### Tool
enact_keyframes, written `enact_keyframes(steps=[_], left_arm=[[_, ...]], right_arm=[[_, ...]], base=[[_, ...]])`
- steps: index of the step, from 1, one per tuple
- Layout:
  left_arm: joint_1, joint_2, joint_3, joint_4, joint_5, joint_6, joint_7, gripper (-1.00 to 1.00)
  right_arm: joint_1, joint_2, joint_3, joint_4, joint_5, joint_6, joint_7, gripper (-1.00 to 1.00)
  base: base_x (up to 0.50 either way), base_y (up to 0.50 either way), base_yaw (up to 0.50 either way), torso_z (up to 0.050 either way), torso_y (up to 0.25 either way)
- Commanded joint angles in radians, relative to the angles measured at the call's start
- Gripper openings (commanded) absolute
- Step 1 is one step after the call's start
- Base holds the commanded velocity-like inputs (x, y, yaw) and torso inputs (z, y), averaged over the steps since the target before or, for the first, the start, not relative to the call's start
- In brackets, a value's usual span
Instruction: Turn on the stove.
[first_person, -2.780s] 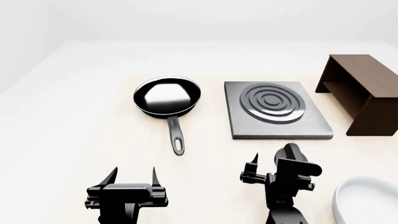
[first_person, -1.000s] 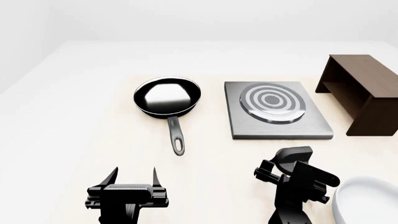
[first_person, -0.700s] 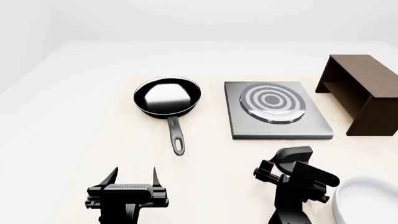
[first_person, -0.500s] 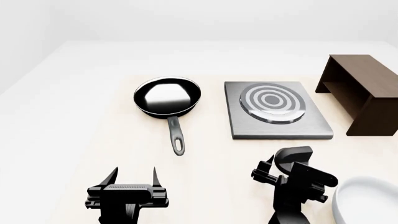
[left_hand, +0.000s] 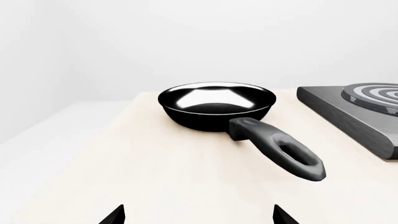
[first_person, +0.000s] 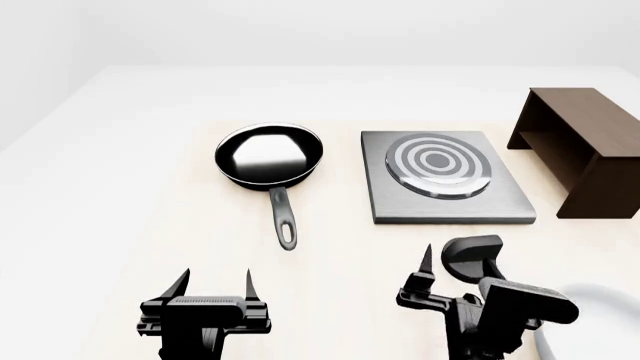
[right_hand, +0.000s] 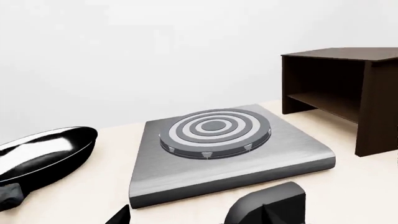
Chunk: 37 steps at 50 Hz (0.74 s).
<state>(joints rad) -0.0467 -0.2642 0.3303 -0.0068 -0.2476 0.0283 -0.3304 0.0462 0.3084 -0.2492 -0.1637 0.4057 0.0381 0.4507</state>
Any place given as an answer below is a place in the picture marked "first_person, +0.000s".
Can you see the pale grey curved tube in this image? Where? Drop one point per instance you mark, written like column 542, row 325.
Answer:
column 607, row 296

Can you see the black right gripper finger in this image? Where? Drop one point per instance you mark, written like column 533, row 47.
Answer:
column 426, row 272

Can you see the grey flat stove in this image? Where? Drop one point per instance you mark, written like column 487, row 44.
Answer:
column 440, row 176

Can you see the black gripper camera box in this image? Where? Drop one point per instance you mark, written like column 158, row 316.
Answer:
column 530, row 302
column 205, row 306

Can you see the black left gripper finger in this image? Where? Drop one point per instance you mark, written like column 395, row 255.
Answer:
column 181, row 287
column 250, row 290

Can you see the black rounded knob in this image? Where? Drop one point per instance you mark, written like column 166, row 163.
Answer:
column 470, row 258

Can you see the black right gripper camera box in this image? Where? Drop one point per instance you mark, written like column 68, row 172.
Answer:
column 530, row 302

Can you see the black left gripper camera box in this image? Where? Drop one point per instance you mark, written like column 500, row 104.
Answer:
column 205, row 306

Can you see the black frying pan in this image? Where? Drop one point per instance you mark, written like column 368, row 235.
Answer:
column 267, row 153

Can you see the dark brown wooden shelf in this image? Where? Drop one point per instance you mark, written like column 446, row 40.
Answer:
column 595, row 150

